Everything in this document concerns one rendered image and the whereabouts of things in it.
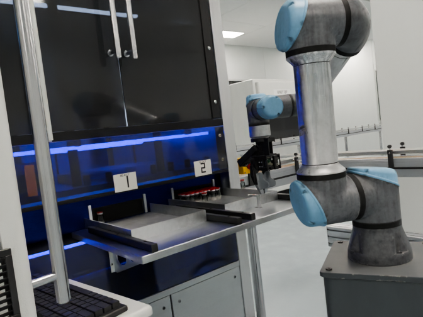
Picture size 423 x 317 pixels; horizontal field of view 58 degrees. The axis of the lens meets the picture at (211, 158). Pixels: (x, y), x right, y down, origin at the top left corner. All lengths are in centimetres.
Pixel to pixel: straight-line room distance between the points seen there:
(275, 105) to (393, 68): 155
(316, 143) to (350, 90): 949
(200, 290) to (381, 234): 82
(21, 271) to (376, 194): 76
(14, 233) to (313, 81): 67
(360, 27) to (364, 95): 924
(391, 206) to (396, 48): 179
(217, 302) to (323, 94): 103
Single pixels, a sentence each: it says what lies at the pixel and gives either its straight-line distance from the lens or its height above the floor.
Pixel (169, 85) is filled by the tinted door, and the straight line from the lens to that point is 149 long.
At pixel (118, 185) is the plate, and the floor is 101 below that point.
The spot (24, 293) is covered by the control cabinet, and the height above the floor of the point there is 93.
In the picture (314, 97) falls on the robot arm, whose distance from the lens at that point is 92.
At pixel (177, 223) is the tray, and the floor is 90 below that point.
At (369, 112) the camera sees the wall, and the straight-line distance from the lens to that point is 1016.
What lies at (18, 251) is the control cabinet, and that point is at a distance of 70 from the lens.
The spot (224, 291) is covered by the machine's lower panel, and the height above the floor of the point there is 50.
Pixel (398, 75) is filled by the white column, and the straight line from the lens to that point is 268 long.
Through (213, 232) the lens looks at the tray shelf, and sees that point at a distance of 107.
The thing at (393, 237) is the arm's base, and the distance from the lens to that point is 103.
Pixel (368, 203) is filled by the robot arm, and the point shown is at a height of 94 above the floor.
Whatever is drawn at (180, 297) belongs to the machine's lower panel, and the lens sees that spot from 154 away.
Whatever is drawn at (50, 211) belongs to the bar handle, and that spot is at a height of 105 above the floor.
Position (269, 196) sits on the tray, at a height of 90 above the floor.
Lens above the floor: 114
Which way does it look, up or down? 3 degrees down
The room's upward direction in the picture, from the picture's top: 7 degrees counter-clockwise
